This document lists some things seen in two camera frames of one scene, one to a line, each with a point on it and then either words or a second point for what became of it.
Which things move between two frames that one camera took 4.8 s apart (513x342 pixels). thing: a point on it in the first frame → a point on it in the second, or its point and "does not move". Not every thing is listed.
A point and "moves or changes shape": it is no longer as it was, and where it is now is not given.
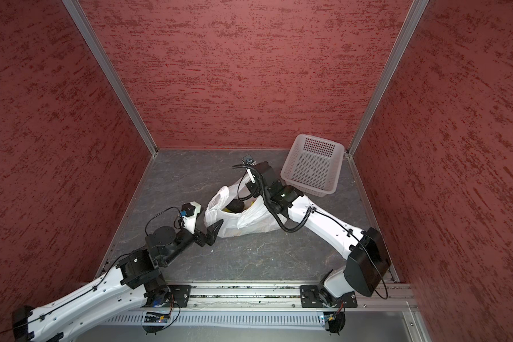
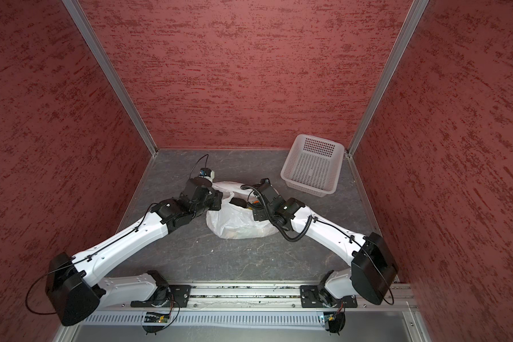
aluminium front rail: [380, 296] does not move
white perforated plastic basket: [313, 165] does not move
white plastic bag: [255, 219] moves or changes shape
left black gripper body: [184, 238] → [212, 203]
